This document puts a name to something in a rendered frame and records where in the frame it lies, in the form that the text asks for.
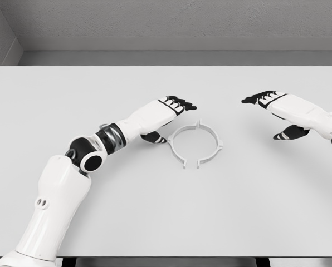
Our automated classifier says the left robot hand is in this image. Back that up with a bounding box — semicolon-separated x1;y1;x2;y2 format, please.
133;95;198;145

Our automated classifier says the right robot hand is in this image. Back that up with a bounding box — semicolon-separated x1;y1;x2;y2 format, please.
241;90;328;141

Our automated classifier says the white half-ring pipe clamp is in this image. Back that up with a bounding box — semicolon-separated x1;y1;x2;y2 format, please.
167;122;201;171
196;118;225;170

